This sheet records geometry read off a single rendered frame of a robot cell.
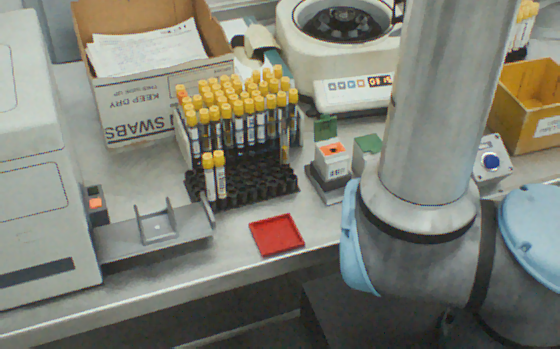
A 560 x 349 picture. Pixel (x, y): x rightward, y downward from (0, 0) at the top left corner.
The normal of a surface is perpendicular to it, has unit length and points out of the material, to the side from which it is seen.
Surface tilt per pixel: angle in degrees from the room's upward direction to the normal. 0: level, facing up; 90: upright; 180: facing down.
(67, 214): 90
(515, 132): 90
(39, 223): 90
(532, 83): 90
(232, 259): 0
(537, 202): 10
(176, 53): 2
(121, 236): 0
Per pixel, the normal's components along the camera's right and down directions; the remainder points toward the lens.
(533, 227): 0.15, -0.68
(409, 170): -0.56, 0.53
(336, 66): 0.19, 0.65
